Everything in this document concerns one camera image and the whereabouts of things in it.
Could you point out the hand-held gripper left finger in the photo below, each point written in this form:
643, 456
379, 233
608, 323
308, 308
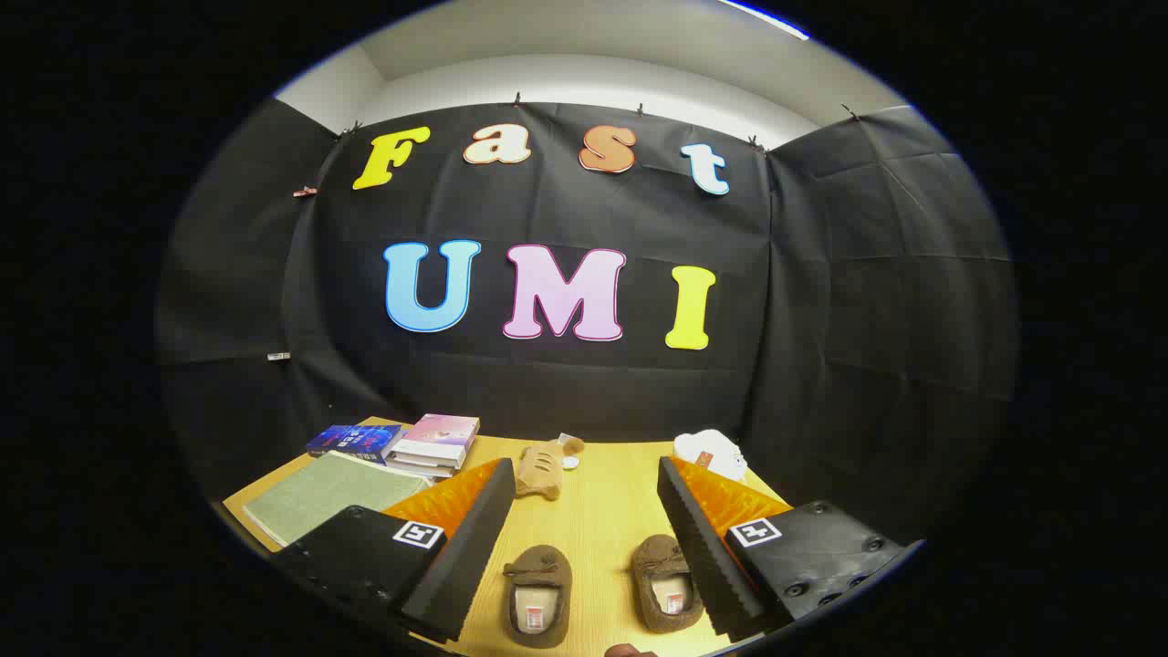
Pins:
461, 566

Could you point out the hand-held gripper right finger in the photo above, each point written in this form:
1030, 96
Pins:
707, 566

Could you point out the brown fuzzy shoe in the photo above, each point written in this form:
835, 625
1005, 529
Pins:
538, 598
664, 589

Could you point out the green fabric storage box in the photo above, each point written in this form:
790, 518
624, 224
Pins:
319, 493

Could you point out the pale blue book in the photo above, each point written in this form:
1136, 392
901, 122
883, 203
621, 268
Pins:
420, 471

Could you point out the white book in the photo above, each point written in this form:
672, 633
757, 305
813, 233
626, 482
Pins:
429, 461

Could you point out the white plush toy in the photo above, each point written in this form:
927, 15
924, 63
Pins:
712, 452

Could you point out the brown plush toy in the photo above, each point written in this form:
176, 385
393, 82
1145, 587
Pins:
543, 470

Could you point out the pink cover book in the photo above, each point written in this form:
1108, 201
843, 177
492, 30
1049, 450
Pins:
443, 431

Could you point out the dark blue book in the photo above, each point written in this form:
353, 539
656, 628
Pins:
356, 441

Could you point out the black backdrop cloth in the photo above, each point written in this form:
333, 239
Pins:
821, 319

